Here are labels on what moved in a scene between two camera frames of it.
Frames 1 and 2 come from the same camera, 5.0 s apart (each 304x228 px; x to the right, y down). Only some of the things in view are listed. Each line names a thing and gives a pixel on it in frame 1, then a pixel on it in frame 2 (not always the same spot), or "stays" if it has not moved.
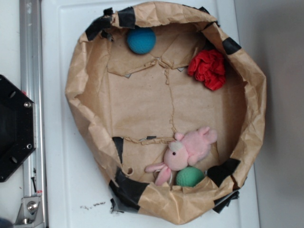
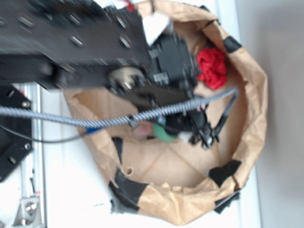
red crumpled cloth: [208, 66] stays
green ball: [188, 176] -> [160, 133]
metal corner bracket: [30, 213] stays
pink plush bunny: [186, 150] -> [144, 128]
